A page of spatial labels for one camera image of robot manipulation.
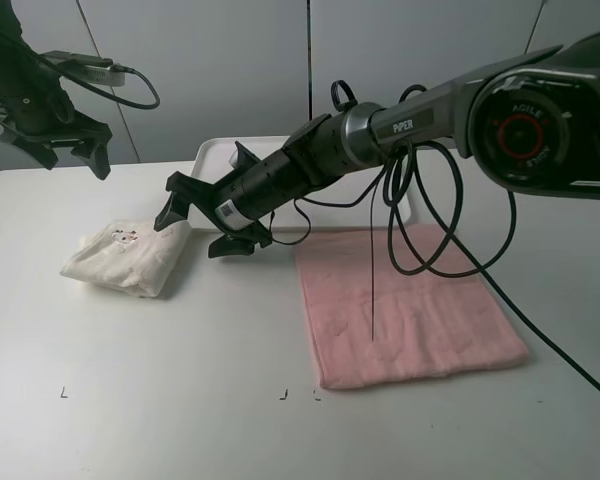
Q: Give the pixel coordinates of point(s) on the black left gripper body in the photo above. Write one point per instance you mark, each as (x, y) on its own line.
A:
(47, 130)

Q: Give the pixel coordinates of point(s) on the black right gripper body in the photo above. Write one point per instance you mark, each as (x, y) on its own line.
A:
(200, 194)

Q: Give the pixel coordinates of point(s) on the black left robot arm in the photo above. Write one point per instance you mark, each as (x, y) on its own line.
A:
(26, 83)

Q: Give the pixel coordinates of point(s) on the cream white towel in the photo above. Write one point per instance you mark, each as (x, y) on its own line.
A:
(129, 256)

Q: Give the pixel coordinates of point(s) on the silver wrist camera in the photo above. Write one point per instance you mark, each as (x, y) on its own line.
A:
(243, 158)
(93, 70)

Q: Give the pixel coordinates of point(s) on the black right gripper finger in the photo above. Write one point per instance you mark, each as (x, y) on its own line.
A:
(229, 246)
(175, 210)

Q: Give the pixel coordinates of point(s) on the pink towel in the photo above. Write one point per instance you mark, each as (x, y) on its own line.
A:
(370, 325)

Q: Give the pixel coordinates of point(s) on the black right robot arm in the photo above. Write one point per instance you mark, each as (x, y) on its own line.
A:
(532, 123)

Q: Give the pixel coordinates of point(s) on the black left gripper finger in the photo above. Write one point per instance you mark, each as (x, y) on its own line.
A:
(44, 156)
(95, 157)

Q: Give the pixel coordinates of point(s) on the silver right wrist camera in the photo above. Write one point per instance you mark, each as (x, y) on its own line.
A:
(243, 158)

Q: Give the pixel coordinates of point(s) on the white rectangular plastic tray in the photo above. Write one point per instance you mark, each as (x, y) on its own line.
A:
(213, 161)

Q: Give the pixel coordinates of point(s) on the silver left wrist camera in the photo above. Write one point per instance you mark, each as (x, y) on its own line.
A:
(93, 70)

